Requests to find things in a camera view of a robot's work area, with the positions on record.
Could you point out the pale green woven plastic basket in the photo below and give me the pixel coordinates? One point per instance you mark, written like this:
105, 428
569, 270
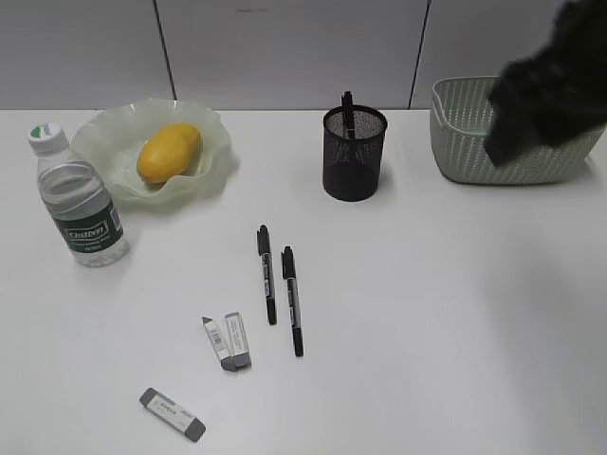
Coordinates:
460, 121

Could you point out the black mesh pen holder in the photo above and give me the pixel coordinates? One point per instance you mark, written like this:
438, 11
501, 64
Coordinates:
351, 164

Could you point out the grey eraser with green stripe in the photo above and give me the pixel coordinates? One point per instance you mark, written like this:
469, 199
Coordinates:
167, 410

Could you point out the yellow mango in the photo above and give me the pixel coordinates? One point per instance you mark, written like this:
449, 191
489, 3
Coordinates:
168, 152

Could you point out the grey eraser with barcode sleeve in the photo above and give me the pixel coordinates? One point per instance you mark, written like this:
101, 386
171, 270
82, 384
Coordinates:
219, 344

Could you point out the grey eraser with text sleeve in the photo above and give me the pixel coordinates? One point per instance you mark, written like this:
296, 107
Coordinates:
238, 340

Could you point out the pale green wavy glass plate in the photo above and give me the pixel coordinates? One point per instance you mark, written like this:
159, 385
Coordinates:
112, 140

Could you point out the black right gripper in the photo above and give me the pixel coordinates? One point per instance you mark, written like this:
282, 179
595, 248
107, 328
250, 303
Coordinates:
556, 95

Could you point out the black marker pen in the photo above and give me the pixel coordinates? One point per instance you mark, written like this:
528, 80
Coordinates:
264, 252
348, 121
289, 275

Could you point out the clear water bottle green label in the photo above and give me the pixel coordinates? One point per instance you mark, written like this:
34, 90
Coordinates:
76, 199

